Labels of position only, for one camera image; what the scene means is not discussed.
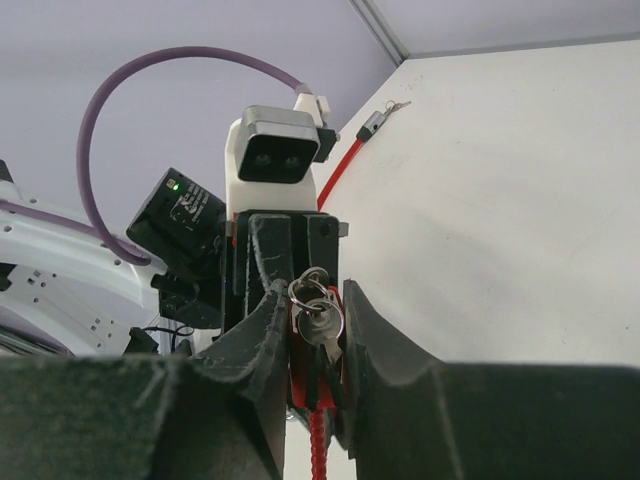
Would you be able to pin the left aluminium frame post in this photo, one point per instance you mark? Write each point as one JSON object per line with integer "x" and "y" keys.
{"x": 381, "y": 29}

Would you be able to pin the silver keys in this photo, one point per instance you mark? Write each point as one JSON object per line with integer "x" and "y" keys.
{"x": 318, "y": 315}

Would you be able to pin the red thin-cable padlock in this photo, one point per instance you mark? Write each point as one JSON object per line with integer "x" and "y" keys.
{"x": 316, "y": 387}

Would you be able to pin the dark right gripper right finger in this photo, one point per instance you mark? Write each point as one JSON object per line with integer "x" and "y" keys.
{"x": 410, "y": 415}

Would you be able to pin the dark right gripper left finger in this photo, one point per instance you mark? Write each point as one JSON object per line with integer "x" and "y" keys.
{"x": 217, "y": 415}

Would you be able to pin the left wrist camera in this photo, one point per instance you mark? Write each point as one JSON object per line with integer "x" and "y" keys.
{"x": 269, "y": 153}

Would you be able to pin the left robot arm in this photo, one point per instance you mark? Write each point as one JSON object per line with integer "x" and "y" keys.
{"x": 201, "y": 277}

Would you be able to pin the thick red cable lock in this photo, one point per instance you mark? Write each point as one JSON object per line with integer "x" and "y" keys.
{"x": 365, "y": 133}

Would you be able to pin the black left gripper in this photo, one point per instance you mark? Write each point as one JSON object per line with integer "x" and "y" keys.
{"x": 266, "y": 246}

